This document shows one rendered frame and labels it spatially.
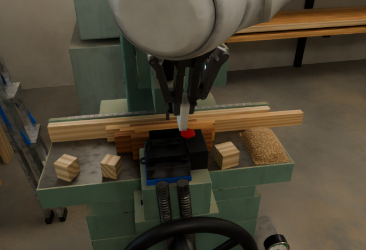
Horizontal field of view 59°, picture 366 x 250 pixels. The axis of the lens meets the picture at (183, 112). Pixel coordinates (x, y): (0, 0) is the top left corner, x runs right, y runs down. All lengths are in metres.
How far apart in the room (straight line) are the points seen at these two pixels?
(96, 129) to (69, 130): 0.07
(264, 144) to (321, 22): 2.45
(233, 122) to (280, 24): 2.17
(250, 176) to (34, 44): 2.69
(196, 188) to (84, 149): 0.34
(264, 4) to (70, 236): 1.72
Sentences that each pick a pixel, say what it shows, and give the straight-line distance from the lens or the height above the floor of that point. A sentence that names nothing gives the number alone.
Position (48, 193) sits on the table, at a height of 0.89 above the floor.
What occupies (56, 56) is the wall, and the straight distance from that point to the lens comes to 3.24.
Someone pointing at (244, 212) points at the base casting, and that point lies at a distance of 0.90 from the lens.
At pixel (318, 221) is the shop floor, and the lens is 1.98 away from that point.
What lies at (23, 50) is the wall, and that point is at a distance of 3.27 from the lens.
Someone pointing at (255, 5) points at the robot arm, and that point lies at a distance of 0.24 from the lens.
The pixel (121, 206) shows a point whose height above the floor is 0.82.
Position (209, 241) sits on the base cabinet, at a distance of 0.96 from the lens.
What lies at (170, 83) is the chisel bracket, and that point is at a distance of 0.77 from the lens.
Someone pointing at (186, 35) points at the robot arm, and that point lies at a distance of 0.20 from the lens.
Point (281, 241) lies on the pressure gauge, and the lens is 0.94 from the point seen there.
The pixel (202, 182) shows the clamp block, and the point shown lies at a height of 0.96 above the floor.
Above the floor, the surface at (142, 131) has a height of 0.97.
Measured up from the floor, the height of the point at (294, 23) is 0.61.
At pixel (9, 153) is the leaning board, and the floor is 0.05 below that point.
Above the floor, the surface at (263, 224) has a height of 0.62.
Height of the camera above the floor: 1.41
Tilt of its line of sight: 32 degrees down
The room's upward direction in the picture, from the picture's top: straight up
